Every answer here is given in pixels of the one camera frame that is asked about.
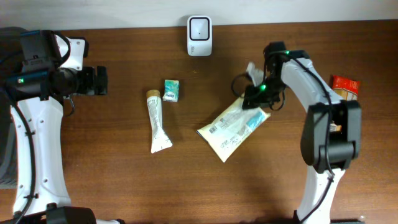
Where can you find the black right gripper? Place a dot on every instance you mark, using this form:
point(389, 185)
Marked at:
point(255, 98)

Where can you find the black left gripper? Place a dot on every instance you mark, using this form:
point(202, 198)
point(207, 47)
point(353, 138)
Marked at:
point(91, 86)

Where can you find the yellow white snack bag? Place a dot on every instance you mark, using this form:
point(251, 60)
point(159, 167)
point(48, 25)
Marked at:
point(231, 128)

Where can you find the orange red noodle packet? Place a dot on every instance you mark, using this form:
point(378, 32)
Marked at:
point(347, 88)

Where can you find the green tissue pack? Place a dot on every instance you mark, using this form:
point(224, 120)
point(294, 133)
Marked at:
point(171, 92)

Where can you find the white tube with tan cap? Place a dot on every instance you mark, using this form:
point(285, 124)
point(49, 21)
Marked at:
point(160, 139)

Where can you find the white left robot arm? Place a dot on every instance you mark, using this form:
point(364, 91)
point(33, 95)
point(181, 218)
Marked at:
point(51, 72)

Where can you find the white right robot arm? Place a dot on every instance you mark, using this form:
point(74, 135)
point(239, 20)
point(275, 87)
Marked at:
point(331, 136)

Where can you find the white barcode scanner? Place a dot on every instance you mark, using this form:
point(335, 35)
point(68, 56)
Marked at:
point(199, 36)

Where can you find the dark grey plastic basket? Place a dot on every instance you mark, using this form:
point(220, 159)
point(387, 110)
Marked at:
point(6, 149)

